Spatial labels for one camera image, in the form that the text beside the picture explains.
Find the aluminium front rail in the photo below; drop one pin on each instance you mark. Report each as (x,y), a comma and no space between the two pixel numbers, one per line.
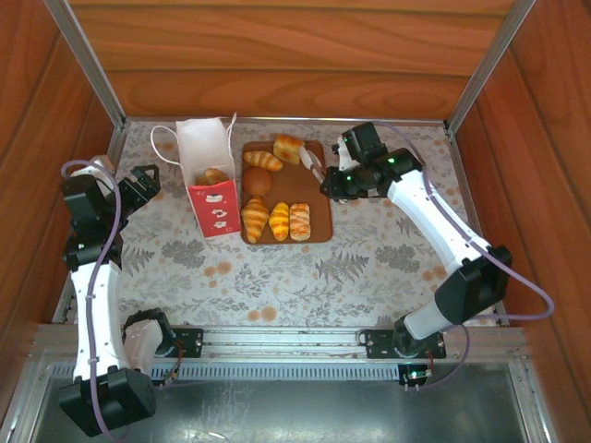
(277,341)

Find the small striped fake bread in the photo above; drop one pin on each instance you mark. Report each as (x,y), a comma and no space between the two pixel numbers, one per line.
(214,176)

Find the circuit board with green light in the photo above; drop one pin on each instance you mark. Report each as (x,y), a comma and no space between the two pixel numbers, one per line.
(415,374)

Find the white and red paper bag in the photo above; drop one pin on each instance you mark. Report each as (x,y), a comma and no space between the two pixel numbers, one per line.
(217,217)

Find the long striped fake bread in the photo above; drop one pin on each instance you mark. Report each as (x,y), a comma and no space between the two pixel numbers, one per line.
(262,160)

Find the brown tray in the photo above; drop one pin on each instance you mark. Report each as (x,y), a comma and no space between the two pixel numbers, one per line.
(300,189)

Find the square fake toast cube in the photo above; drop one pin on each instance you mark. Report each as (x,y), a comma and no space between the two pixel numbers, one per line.
(287,147)

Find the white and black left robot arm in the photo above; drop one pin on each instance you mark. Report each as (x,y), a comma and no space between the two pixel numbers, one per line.
(99,314)

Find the yellow striped fake bread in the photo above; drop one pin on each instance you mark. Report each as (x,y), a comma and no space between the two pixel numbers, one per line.
(279,221)

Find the floral tablecloth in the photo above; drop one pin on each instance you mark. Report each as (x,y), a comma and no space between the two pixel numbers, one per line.
(277,286)

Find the large golden fake croissant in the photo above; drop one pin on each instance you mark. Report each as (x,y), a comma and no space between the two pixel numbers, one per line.
(254,217)

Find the metal tongs with white tips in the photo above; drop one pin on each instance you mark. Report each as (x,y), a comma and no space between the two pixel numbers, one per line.
(306,156)

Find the round brown fake bun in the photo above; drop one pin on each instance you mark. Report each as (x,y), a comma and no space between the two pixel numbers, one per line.
(257,181)

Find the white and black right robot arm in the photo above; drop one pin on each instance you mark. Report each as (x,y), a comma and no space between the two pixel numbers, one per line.
(429,217)

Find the aluminium frame post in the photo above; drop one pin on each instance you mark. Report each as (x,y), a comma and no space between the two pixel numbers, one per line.
(494,60)
(85,60)

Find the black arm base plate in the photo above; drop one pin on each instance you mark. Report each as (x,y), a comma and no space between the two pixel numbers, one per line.
(381,343)
(189,341)

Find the aluminium table edge rail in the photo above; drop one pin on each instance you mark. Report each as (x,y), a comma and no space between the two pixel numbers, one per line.
(286,119)
(451,138)

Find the shiny metal sheet panel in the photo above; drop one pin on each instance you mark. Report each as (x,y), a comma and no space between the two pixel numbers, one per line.
(277,410)

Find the pink striped fake bread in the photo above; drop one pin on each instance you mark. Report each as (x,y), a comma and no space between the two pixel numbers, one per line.
(299,221)

